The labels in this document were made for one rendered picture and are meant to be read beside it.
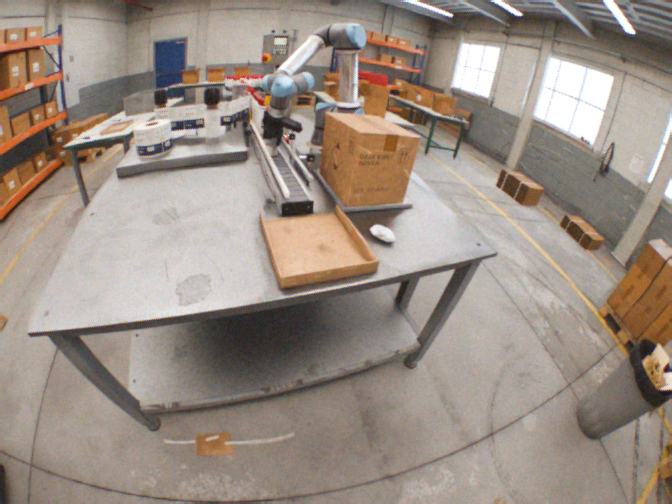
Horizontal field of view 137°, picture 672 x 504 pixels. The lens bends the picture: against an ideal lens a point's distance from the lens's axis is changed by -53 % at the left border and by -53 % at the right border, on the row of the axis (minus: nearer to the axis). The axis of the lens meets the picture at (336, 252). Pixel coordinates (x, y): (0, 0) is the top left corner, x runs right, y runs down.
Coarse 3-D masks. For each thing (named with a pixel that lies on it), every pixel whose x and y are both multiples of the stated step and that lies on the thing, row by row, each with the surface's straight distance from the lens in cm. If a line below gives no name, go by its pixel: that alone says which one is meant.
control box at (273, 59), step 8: (264, 40) 173; (272, 40) 170; (288, 40) 166; (264, 48) 172; (272, 48) 170; (288, 48) 166; (272, 56) 170; (280, 56) 168; (264, 64) 172; (272, 64) 170; (280, 64) 168
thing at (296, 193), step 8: (256, 136) 163; (280, 160) 126; (280, 168) 117; (288, 168) 117; (288, 176) 110; (288, 184) 103; (296, 184) 103; (296, 192) 97; (304, 192) 98; (288, 200) 92; (296, 200) 92; (304, 200) 92
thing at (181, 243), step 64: (128, 192) 129; (192, 192) 114; (256, 192) 108; (320, 192) 110; (64, 256) 105; (128, 256) 88; (192, 256) 80; (256, 256) 76; (384, 256) 82; (448, 256) 92; (64, 320) 82; (128, 320) 70
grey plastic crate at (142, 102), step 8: (160, 88) 401; (128, 96) 371; (136, 96) 350; (144, 96) 346; (152, 96) 344; (128, 104) 355; (136, 104) 351; (144, 104) 348; (152, 104) 345; (128, 112) 356; (136, 112) 353; (144, 112) 349
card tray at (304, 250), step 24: (312, 216) 93; (336, 216) 95; (288, 240) 81; (312, 240) 82; (336, 240) 83; (360, 240) 81; (288, 264) 73; (312, 264) 74; (336, 264) 75; (360, 264) 71
